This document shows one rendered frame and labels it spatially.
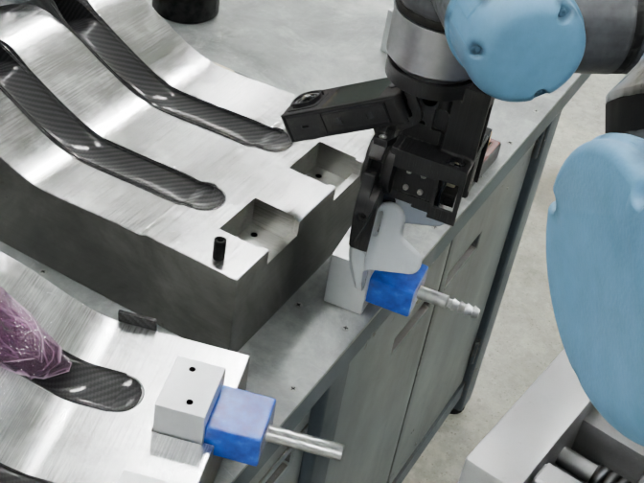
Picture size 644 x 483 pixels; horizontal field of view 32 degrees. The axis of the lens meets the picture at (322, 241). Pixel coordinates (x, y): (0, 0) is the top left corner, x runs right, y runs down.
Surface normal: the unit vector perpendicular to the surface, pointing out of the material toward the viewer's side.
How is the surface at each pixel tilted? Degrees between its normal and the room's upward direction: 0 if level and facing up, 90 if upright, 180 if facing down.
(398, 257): 79
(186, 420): 90
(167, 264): 90
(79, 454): 0
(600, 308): 96
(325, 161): 90
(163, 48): 26
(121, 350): 0
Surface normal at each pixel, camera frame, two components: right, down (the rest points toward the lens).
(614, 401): -0.97, 0.12
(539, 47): 0.15, 0.64
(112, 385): 0.10, -0.65
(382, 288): -0.38, 0.54
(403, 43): -0.77, 0.33
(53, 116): 0.43, -0.44
